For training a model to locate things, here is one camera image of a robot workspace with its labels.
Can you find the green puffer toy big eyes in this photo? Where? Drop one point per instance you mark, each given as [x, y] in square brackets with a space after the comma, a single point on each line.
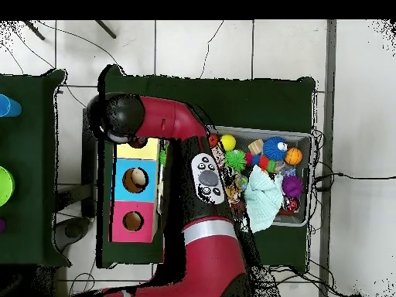
[162, 157]

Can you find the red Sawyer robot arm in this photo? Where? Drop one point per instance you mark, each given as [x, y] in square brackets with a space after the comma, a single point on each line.
[213, 263]

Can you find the wooden box with three holes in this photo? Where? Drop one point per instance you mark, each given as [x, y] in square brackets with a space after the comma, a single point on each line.
[119, 229]

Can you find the shallow clear mesh bin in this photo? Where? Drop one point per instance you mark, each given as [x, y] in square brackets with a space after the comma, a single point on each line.
[304, 198]

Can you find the smooth orange red ball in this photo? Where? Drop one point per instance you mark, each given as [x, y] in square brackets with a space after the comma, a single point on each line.
[213, 140]

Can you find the smooth yellow ball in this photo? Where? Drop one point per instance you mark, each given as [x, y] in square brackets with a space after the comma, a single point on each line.
[228, 142]

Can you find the green spiky puffer ball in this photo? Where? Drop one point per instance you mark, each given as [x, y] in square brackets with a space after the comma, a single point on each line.
[235, 160]

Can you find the mint muslin cloth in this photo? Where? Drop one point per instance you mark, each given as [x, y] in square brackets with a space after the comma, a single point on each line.
[263, 198]

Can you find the dark green table cloth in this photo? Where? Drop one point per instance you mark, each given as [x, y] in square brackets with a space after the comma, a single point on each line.
[232, 99]
[31, 148]

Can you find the blue puffer toy with eyes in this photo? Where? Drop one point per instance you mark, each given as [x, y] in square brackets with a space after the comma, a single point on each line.
[273, 148]

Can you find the small orange basketball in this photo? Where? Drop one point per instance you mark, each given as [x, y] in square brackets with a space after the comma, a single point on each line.
[294, 156]

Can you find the purple knobbly ball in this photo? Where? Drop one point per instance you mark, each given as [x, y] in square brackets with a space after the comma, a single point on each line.
[291, 186]

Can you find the black tripod leg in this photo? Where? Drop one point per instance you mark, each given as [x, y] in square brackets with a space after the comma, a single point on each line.
[34, 30]
[106, 29]

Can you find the lime green round bowl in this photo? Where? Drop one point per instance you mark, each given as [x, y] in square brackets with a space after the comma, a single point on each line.
[5, 185]

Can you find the blue cup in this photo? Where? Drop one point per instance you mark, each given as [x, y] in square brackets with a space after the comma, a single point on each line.
[9, 106]

